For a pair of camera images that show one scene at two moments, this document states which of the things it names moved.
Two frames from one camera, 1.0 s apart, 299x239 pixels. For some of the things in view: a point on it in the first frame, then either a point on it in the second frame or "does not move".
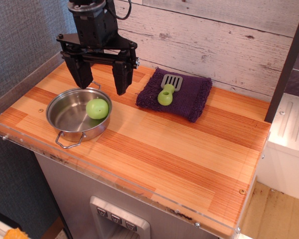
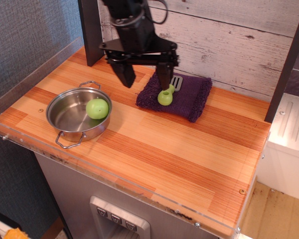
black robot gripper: [97, 38] → [140, 45]
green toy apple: [97, 108] does not move
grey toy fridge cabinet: [73, 189] does not move
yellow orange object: [15, 233] does not move
